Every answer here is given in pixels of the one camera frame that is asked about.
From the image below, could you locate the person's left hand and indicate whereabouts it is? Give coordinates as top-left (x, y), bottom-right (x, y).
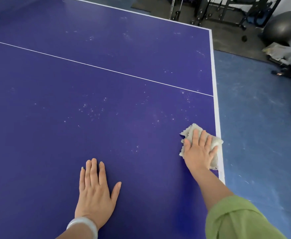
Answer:
top-left (74, 158), bottom-right (122, 231)

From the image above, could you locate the blue table tennis table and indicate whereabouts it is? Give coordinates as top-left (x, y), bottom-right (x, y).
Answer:
top-left (0, 0), bottom-right (225, 239)

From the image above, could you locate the black weight bench machine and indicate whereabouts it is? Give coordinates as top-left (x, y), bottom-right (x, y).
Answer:
top-left (197, 0), bottom-right (285, 31)

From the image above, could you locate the white jade bracelet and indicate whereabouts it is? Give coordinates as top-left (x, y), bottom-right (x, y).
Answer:
top-left (66, 216), bottom-right (99, 239)

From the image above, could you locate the crumpled beige paper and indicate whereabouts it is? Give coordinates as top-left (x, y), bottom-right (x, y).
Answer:
top-left (261, 41), bottom-right (291, 69)

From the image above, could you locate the grey exercise ball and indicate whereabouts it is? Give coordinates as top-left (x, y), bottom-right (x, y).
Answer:
top-left (261, 11), bottom-right (291, 45)

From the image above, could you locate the dark floor mat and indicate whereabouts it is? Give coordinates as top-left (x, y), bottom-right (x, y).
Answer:
top-left (130, 0), bottom-right (271, 63)

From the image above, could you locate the person's right forearm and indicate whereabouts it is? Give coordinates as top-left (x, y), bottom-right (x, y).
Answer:
top-left (193, 168), bottom-right (234, 212)

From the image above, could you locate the black cable gym machine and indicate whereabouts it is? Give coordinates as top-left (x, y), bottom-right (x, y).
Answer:
top-left (169, 0), bottom-right (210, 26)

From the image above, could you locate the person's left forearm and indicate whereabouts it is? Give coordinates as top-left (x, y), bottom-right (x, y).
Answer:
top-left (56, 222), bottom-right (94, 239)

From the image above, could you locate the person's right hand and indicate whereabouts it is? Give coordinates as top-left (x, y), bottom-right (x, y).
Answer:
top-left (183, 128), bottom-right (218, 172)

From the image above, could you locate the green right sleeve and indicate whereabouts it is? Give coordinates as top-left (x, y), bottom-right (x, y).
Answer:
top-left (205, 195), bottom-right (288, 239)

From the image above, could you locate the grey cleaning cloth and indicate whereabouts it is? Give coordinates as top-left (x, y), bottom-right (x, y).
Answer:
top-left (179, 123), bottom-right (224, 171)

